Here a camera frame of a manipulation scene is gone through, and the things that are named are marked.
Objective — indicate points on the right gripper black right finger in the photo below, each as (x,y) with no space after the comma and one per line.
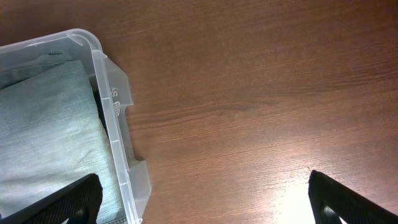
(332,202)

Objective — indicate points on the light blue jeans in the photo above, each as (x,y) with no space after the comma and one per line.
(52,135)

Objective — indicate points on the clear plastic storage bin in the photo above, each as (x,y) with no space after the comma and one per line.
(112,94)

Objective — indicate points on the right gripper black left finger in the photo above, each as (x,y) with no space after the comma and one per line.
(79,202)

